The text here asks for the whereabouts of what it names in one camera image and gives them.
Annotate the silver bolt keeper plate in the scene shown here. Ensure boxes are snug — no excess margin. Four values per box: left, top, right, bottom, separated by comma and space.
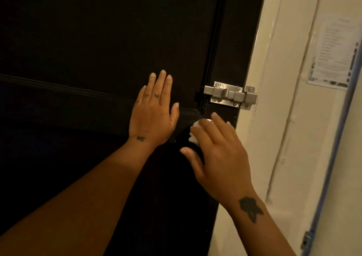
240, 86, 258, 111

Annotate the blue wall pipe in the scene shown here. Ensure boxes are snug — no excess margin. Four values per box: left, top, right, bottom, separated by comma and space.
300, 38, 362, 256

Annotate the person's left forearm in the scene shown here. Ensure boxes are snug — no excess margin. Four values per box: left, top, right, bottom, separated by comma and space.
0, 136, 157, 256

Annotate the person's right forearm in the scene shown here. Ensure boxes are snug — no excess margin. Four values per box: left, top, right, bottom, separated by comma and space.
226, 189, 296, 256

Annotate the person's left hand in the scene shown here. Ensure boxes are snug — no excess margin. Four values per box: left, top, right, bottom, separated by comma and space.
128, 70, 180, 149

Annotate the dark wooden door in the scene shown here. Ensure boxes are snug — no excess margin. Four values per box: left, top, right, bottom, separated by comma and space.
0, 0, 268, 256

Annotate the person's right hand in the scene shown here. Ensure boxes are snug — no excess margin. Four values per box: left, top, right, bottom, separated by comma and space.
180, 112, 255, 210

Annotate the white cleaning cloth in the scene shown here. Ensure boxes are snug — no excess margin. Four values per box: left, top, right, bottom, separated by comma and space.
189, 118, 212, 145

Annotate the grey pipe clip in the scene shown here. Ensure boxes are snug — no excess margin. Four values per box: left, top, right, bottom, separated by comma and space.
300, 230, 316, 251

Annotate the white door frame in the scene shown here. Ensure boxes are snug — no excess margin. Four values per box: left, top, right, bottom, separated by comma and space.
208, 0, 326, 256

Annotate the silver door bolt latch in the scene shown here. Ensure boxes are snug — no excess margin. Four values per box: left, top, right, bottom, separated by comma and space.
204, 81, 245, 108

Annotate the printed paper notice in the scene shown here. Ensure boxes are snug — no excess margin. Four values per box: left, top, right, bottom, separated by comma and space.
307, 16, 361, 91

